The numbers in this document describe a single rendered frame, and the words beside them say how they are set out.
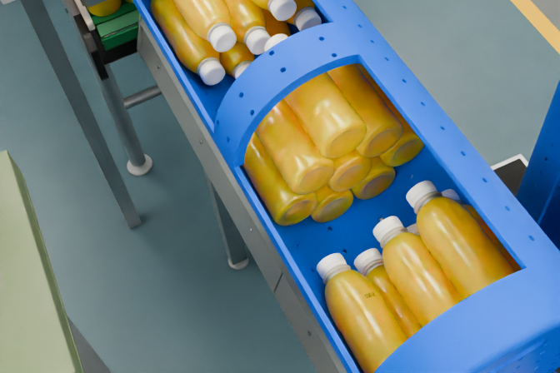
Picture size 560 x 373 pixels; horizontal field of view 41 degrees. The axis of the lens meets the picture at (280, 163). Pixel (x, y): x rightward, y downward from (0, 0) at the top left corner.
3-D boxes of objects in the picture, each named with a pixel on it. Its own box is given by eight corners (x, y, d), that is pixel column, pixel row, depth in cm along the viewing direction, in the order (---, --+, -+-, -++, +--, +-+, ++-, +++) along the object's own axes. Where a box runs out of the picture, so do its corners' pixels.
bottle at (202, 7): (167, -9, 128) (210, 60, 119) (149, -36, 122) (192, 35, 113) (202, -32, 128) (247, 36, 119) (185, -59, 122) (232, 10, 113)
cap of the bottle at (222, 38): (214, 49, 118) (219, 57, 117) (205, 35, 114) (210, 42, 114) (235, 35, 118) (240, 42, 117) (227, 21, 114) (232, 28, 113)
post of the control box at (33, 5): (129, 229, 225) (7, -27, 142) (125, 219, 227) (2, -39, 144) (142, 223, 226) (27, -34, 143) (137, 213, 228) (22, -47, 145)
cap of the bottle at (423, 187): (441, 197, 98) (433, 186, 99) (437, 186, 94) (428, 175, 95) (416, 214, 98) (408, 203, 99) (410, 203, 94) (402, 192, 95)
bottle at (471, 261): (538, 307, 90) (452, 194, 99) (537, 292, 84) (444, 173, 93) (489, 340, 90) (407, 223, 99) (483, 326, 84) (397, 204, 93)
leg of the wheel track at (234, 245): (233, 273, 215) (199, 147, 163) (225, 257, 218) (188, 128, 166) (252, 264, 216) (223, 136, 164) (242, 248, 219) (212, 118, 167)
